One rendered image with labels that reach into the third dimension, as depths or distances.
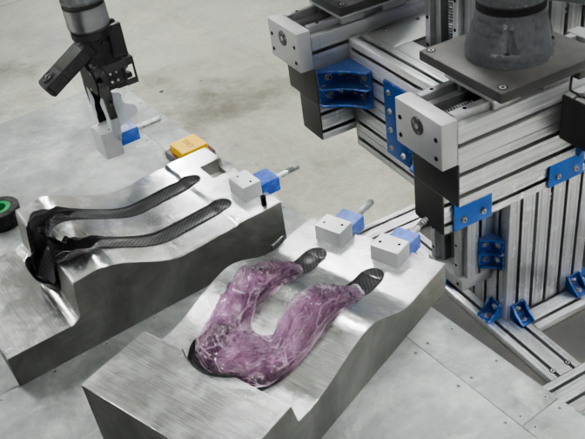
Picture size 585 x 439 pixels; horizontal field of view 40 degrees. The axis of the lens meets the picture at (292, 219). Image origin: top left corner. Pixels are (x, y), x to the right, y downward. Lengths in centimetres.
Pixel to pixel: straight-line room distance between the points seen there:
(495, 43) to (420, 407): 61
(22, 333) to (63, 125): 79
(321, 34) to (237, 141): 167
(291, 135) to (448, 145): 202
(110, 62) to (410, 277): 66
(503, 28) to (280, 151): 196
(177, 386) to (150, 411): 5
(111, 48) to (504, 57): 68
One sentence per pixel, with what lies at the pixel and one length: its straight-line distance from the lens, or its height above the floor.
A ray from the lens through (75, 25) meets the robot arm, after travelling 146.
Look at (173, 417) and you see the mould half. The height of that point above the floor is 91.
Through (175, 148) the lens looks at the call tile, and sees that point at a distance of 169.
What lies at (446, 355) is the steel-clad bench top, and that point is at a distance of 119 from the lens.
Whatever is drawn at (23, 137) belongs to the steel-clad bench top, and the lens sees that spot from 198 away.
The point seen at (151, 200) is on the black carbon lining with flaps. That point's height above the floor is 88.
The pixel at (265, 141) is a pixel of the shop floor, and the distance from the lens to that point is 332.
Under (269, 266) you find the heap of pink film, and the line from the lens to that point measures 120.
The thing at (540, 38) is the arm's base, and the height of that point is 108.
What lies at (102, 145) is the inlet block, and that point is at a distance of 155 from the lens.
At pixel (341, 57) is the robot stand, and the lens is 179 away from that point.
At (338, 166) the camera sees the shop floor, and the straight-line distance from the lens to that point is 309.
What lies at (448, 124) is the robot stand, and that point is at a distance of 134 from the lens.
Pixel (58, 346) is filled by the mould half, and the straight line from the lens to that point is 129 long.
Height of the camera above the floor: 166
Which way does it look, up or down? 36 degrees down
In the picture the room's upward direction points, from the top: 9 degrees counter-clockwise
